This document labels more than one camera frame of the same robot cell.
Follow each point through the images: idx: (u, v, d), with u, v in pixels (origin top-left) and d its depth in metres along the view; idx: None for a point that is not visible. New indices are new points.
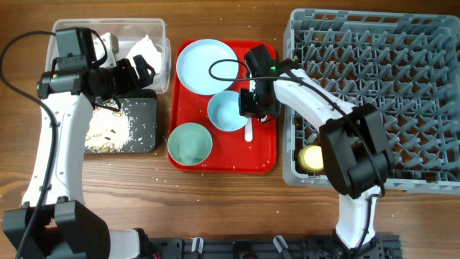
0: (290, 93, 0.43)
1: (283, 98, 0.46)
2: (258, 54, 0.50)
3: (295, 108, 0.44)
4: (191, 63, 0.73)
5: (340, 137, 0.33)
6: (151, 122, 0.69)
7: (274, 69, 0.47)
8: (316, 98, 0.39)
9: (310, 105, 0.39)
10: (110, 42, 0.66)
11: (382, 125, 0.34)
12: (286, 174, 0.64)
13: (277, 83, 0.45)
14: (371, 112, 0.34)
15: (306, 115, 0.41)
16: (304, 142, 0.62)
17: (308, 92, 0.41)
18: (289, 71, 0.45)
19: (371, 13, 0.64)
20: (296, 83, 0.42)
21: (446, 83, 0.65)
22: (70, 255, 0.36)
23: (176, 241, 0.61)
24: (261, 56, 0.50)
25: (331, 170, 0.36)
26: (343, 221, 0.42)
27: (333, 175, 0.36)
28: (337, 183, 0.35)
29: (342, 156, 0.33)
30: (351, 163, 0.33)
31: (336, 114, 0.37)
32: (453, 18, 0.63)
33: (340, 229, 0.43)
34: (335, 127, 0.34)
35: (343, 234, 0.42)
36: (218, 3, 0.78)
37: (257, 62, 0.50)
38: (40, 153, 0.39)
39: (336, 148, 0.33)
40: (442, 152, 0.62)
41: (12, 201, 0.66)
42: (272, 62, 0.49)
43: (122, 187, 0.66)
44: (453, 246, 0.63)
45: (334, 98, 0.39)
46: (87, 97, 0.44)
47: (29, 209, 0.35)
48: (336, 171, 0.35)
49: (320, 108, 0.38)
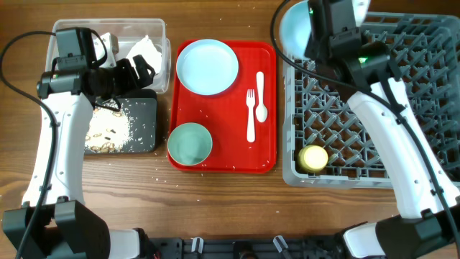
0: (379, 125, 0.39)
1: (359, 113, 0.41)
2: (338, 10, 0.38)
3: (372, 135, 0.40)
4: (191, 63, 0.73)
5: (433, 234, 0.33)
6: (151, 122, 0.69)
7: (364, 61, 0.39)
8: (418, 162, 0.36)
9: (410, 169, 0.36)
10: (110, 42, 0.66)
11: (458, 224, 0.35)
12: (285, 174, 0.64)
13: (367, 100, 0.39)
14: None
15: (391, 161, 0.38)
16: (303, 142, 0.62)
17: (409, 144, 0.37)
18: (385, 80, 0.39)
19: (371, 13, 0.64)
20: (397, 121, 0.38)
21: (446, 83, 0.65)
22: (70, 255, 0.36)
23: (176, 241, 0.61)
24: (341, 17, 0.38)
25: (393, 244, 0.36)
26: (359, 238, 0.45)
27: (389, 244, 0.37)
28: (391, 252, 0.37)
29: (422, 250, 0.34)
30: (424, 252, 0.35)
31: (435, 199, 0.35)
32: (453, 18, 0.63)
33: (351, 236, 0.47)
34: (433, 230, 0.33)
35: (352, 243, 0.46)
36: (218, 3, 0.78)
37: (330, 24, 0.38)
38: (41, 153, 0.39)
39: (425, 247, 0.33)
40: (441, 152, 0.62)
41: (12, 201, 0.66)
42: (353, 31, 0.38)
43: (122, 187, 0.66)
44: (453, 246, 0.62)
45: (435, 169, 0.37)
46: (87, 97, 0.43)
47: (29, 209, 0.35)
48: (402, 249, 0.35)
49: (417, 181, 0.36)
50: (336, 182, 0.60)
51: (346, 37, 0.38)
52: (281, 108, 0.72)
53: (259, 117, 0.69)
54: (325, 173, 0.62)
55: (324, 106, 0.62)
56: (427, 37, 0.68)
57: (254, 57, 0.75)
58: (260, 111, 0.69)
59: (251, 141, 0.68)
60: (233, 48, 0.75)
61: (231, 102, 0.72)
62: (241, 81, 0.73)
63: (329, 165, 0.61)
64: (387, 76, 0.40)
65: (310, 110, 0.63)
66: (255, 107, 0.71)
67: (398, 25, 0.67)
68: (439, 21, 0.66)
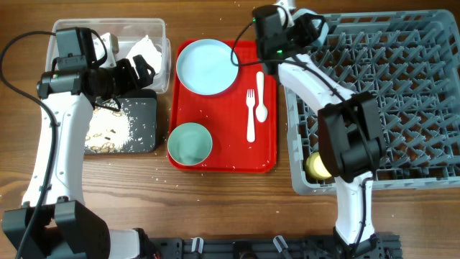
0: (293, 76, 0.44)
1: (284, 80, 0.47)
2: (271, 20, 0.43)
3: (295, 90, 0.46)
4: (191, 63, 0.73)
5: (336, 119, 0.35)
6: (151, 122, 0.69)
7: (281, 53, 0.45)
8: (318, 83, 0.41)
9: (313, 89, 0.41)
10: (110, 42, 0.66)
11: (377, 113, 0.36)
12: (295, 184, 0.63)
13: (280, 66, 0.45)
14: (368, 100, 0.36)
15: (306, 97, 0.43)
16: (310, 150, 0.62)
17: (311, 77, 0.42)
18: (295, 55, 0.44)
19: (364, 14, 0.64)
20: (300, 67, 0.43)
21: (443, 77, 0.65)
22: (70, 255, 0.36)
23: (176, 241, 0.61)
24: (274, 26, 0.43)
25: (326, 154, 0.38)
26: (342, 216, 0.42)
27: (327, 158, 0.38)
28: (332, 168, 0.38)
29: (338, 139, 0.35)
30: (345, 147, 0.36)
31: (336, 100, 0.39)
32: (444, 12, 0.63)
33: (338, 225, 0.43)
34: (333, 111, 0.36)
35: (341, 230, 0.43)
36: (218, 3, 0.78)
37: (267, 32, 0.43)
38: (40, 153, 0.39)
39: (334, 132, 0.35)
40: (446, 147, 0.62)
41: (11, 201, 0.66)
42: (282, 35, 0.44)
43: (122, 187, 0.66)
44: (453, 246, 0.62)
45: (334, 84, 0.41)
46: (87, 97, 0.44)
47: (29, 209, 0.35)
48: (330, 152, 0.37)
49: (321, 93, 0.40)
50: None
51: (277, 41, 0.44)
52: (282, 108, 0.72)
53: (259, 117, 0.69)
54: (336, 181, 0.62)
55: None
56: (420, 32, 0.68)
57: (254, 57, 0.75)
58: (260, 111, 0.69)
59: (251, 140, 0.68)
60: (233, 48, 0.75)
61: (231, 101, 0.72)
62: (241, 81, 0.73)
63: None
64: (297, 54, 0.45)
65: (313, 116, 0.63)
66: (255, 106, 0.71)
67: (390, 23, 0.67)
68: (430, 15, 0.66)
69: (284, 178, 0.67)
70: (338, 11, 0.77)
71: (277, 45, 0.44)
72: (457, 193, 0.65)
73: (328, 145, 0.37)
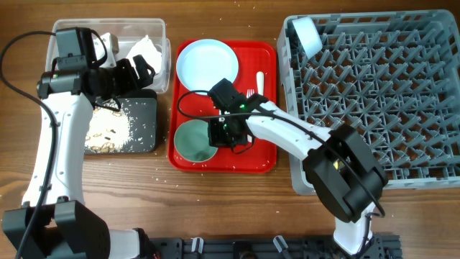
0: (264, 129, 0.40)
1: (259, 134, 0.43)
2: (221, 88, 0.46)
3: (270, 140, 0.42)
4: (191, 63, 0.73)
5: (325, 164, 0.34)
6: (151, 122, 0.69)
7: (244, 107, 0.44)
8: (292, 129, 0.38)
9: (286, 137, 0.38)
10: (110, 42, 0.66)
11: (364, 144, 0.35)
12: (296, 183, 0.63)
13: (249, 121, 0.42)
14: (347, 134, 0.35)
15: (283, 146, 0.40)
16: None
17: (284, 125, 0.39)
18: (258, 106, 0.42)
19: (364, 14, 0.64)
20: (267, 116, 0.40)
21: (443, 77, 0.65)
22: (70, 255, 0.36)
23: (176, 241, 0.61)
24: (225, 92, 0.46)
25: (328, 201, 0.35)
26: (341, 232, 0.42)
27: (330, 206, 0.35)
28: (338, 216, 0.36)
29: (336, 184, 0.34)
30: (346, 189, 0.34)
31: (315, 142, 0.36)
32: (444, 12, 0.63)
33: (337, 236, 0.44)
34: (318, 160, 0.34)
35: (343, 242, 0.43)
36: (218, 3, 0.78)
37: (223, 100, 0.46)
38: (40, 154, 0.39)
39: (331, 179, 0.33)
40: (446, 147, 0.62)
41: (12, 201, 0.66)
42: (239, 96, 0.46)
43: (122, 187, 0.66)
44: (453, 246, 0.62)
45: (309, 126, 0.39)
46: (87, 97, 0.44)
47: (29, 209, 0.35)
48: (330, 198, 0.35)
49: (300, 140, 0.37)
50: None
51: (235, 102, 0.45)
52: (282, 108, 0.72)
53: None
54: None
55: (345, 111, 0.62)
56: (420, 32, 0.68)
57: (254, 57, 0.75)
58: None
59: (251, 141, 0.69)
60: (233, 48, 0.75)
61: None
62: (241, 81, 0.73)
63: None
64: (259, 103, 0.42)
65: (313, 116, 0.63)
66: None
67: (390, 23, 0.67)
68: (430, 15, 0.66)
69: (284, 178, 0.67)
70: (338, 11, 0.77)
71: (238, 108, 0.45)
72: (457, 193, 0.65)
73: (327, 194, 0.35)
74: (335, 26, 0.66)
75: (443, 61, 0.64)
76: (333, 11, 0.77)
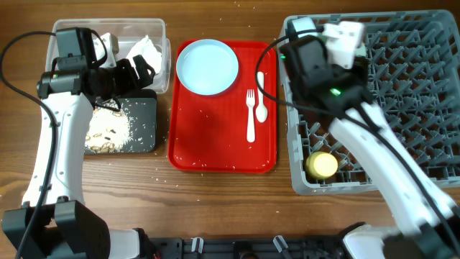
0: (359, 144, 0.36)
1: (342, 137, 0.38)
2: (307, 51, 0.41)
3: (360, 160, 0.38)
4: (192, 63, 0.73)
5: (438, 245, 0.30)
6: (151, 122, 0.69)
7: (338, 94, 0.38)
8: (404, 175, 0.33)
9: (397, 185, 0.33)
10: (110, 42, 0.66)
11: None
12: (295, 183, 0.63)
13: (342, 122, 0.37)
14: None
15: (381, 182, 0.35)
16: (310, 150, 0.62)
17: (394, 161, 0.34)
18: (362, 108, 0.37)
19: (364, 14, 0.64)
20: (372, 137, 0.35)
21: (443, 77, 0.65)
22: (70, 254, 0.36)
23: (176, 241, 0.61)
24: (312, 56, 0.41)
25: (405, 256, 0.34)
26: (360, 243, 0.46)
27: None
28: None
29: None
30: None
31: (431, 211, 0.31)
32: (444, 12, 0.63)
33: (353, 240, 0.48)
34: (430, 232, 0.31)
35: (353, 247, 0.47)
36: (218, 3, 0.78)
37: (301, 64, 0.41)
38: (40, 153, 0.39)
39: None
40: (446, 147, 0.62)
41: (11, 201, 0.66)
42: (324, 68, 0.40)
43: (122, 187, 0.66)
44: None
45: (423, 178, 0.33)
46: (87, 97, 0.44)
47: (29, 209, 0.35)
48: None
49: (408, 196, 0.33)
50: (348, 188, 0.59)
51: (321, 77, 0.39)
52: (282, 108, 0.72)
53: (259, 117, 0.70)
54: (336, 180, 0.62)
55: None
56: (420, 32, 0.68)
57: (254, 57, 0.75)
58: (260, 111, 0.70)
59: (251, 141, 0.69)
60: (233, 48, 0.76)
61: (231, 101, 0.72)
62: (241, 81, 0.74)
63: (338, 171, 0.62)
64: (363, 103, 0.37)
65: None
66: (255, 106, 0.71)
67: (390, 23, 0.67)
68: (430, 16, 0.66)
69: (284, 178, 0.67)
70: (338, 11, 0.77)
71: (334, 84, 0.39)
72: (457, 193, 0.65)
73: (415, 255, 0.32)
74: None
75: (443, 61, 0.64)
76: (333, 11, 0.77)
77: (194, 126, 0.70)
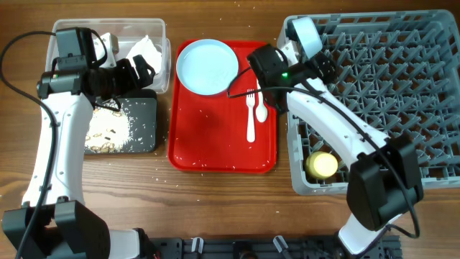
0: (307, 108, 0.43)
1: (296, 110, 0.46)
2: (264, 55, 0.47)
3: (310, 122, 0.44)
4: (191, 62, 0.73)
5: (376, 173, 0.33)
6: (151, 122, 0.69)
7: (286, 76, 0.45)
8: (343, 124, 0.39)
9: (338, 132, 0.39)
10: (110, 42, 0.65)
11: (415, 160, 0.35)
12: (296, 183, 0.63)
13: (292, 96, 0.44)
14: (405, 146, 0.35)
15: (328, 137, 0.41)
16: (310, 150, 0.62)
17: (330, 112, 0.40)
18: (306, 80, 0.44)
19: (365, 14, 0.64)
20: (316, 100, 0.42)
21: (443, 77, 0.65)
22: (70, 255, 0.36)
23: (176, 241, 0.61)
24: (269, 57, 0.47)
25: (358, 203, 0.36)
26: (353, 237, 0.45)
27: (359, 209, 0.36)
28: (364, 217, 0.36)
29: (376, 194, 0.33)
30: (382, 201, 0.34)
31: (368, 146, 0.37)
32: (444, 12, 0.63)
33: (343, 235, 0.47)
34: (369, 165, 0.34)
35: (346, 239, 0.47)
36: (218, 3, 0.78)
37: (262, 64, 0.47)
38: (40, 153, 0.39)
39: (372, 188, 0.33)
40: (446, 147, 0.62)
41: (11, 201, 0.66)
42: (280, 65, 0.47)
43: (122, 187, 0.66)
44: (452, 246, 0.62)
45: (361, 124, 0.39)
46: (87, 97, 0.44)
47: (29, 209, 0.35)
48: (363, 204, 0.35)
49: (348, 137, 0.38)
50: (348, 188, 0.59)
51: (276, 69, 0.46)
52: None
53: (259, 117, 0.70)
54: (336, 180, 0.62)
55: None
56: (420, 32, 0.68)
57: None
58: (260, 111, 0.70)
59: (251, 141, 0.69)
60: (233, 48, 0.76)
61: (231, 101, 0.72)
62: (241, 81, 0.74)
63: (338, 171, 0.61)
64: (307, 78, 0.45)
65: None
66: (255, 107, 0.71)
67: (390, 23, 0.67)
68: (430, 16, 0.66)
69: (284, 178, 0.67)
70: (338, 11, 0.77)
71: (285, 70, 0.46)
72: (457, 193, 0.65)
73: (362, 194, 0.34)
74: (335, 26, 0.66)
75: (443, 61, 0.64)
76: (333, 10, 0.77)
77: (194, 126, 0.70)
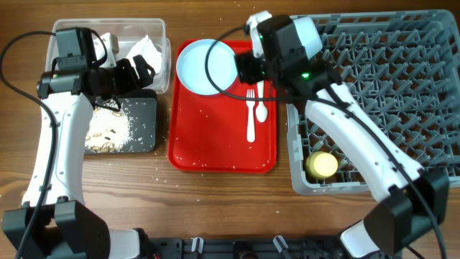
0: (332, 122, 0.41)
1: (315, 118, 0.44)
2: (285, 36, 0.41)
3: (332, 134, 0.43)
4: (191, 62, 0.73)
5: (407, 207, 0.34)
6: (151, 122, 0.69)
7: (306, 76, 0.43)
8: (374, 147, 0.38)
9: (367, 155, 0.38)
10: (110, 42, 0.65)
11: (445, 193, 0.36)
12: (296, 183, 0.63)
13: (315, 104, 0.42)
14: (435, 179, 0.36)
15: (354, 154, 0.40)
16: (310, 150, 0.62)
17: (360, 130, 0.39)
18: (329, 87, 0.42)
19: (365, 14, 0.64)
20: (343, 114, 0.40)
21: (443, 77, 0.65)
22: (70, 255, 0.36)
23: (176, 241, 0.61)
24: (289, 40, 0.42)
25: (378, 231, 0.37)
26: (356, 239, 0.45)
27: (379, 234, 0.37)
28: (382, 242, 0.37)
29: (403, 226, 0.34)
30: (407, 231, 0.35)
31: (399, 176, 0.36)
32: (444, 12, 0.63)
33: (346, 237, 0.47)
34: (400, 199, 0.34)
35: (348, 242, 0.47)
36: (218, 3, 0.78)
37: (281, 48, 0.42)
38: (40, 153, 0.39)
39: (402, 222, 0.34)
40: (446, 147, 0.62)
41: (11, 201, 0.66)
42: (300, 52, 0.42)
43: (122, 187, 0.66)
44: (452, 246, 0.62)
45: (392, 149, 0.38)
46: (87, 97, 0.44)
47: (29, 209, 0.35)
48: (386, 233, 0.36)
49: (379, 163, 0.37)
50: (347, 188, 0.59)
51: (295, 59, 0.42)
52: (281, 108, 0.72)
53: (259, 117, 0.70)
54: (336, 180, 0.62)
55: None
56: (420, 32, 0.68)
57: None
58: (260, 111, 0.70)
59: (251, 140, 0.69)
60: (233, 48, 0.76)
61: (231, 101, 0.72)
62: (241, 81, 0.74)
63: (338, 171, 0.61)
64: (330, 83, 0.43)
65: None
66: (255, 106, 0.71)
67: (390, 23, 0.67)
68: (430, 16, 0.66)
69: (284, 178, 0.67)
70: (338, 11, 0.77)
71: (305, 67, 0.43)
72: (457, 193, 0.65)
73: (387, 223, 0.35)
74: (335, 26, 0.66)
75: (443, 61, 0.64)
76: (333, 10, 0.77)
77: (194, 126, 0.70)
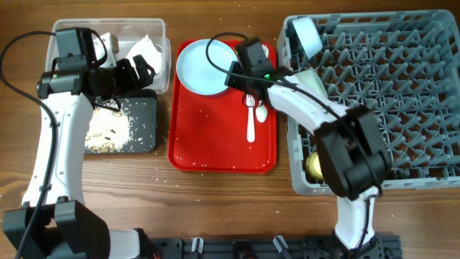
0: (283, 99, 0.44)
1: (277, 104, 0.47)
2: (252, 51, 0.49)
3: (288, 112, 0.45)
4: (191, 62, 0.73)
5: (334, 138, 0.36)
6: (151, 122, 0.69)
7: (268, 77, 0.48)
8: (310, 103, 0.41)
9: (305, 110, 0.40)
10: (110, 42, 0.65)
11: (376, 128, 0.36)
12: (296, 183, 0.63)
13: (271, 90, 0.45)
14: (363, 116, 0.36)
15: (300, 119, 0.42)
16: (310, 150, 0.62)
17: (302, 96, 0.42)
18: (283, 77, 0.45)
19: (365, 14, 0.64)
20: (290, 89, 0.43)
21: (443, 76, 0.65)
22: (70, 254, 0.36)
23: (176, 241, 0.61)
24: (256, 55, 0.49)
25: (329, 174, 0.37)
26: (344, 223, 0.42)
27: (330, 178, 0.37)
28: (335, 186, 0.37)
29: (339, 159, 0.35)
30: (347, 166, 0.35)
31: (329, 117, 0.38)
32: (444, 12, 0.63)
33: (339, 229, 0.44)
34: (327, 132, 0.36)
35: (342, 234, 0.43)
36: (218, 3, 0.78)
37: (249, 62, 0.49)
38: (40, 153, 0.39)
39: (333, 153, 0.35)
40: (446, 147, 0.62)
41: (12, 201, 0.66)
42: (266, 62, 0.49)
43: (122, 187, 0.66)
44: (452, 246, 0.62)
45: (325, 101, 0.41)
46: (87, 98, 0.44)
47: (29, 209, 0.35)
48: (331, 172, 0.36)
49: (315, 112, 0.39)
50: None
51: (261, 68, 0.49)
52: None
53: (259, 117, 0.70)
54: None
55: None
56: (420, 32, 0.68)
57: None
58: (260, 111, 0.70)
59: (251, 140, 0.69)
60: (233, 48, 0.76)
61: (231, 101, 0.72)
62: None
63: None
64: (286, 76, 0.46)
65: None
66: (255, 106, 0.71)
67: (390, 23, 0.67)
68: (430, 15, 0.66)
69: (284, 178, 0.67)
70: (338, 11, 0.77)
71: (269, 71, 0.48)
72: (457, 193, 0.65)
73: (328, 160, 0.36)
74: (335, 26, 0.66)
75: (443, 61, 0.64)
76: (333, 10, 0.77)
77: (194, 126, 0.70)
